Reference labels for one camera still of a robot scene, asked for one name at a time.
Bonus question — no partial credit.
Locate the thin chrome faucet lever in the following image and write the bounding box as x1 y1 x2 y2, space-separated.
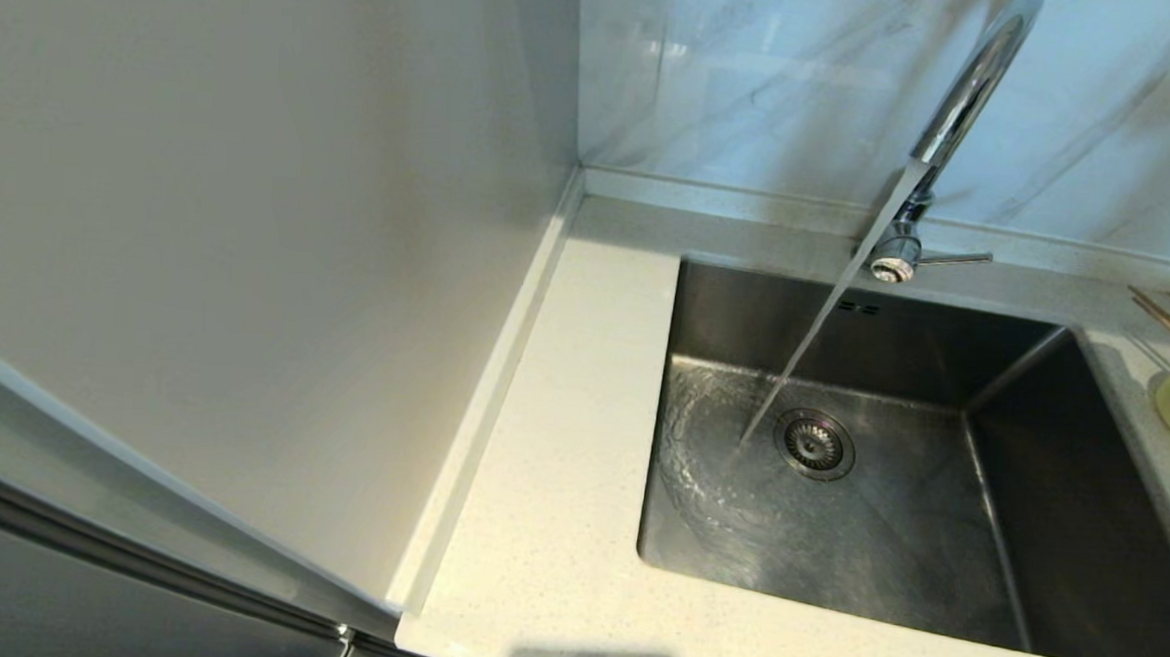
917 249 994 271

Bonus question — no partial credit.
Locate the grey refrigerator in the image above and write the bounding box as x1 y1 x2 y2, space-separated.
0 323 505 657

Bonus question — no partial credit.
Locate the chrome gooseneck faucet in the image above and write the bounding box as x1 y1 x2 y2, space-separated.
868 0 1046 293

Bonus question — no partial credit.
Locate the stainless steel sink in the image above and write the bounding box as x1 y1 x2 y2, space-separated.
631 252 1170 657

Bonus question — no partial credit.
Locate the round metal drain strainer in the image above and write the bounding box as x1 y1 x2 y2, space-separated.
772 408 859 483

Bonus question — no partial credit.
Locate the chrome refrigerator handle strip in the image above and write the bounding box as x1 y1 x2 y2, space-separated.
0 448 370 657

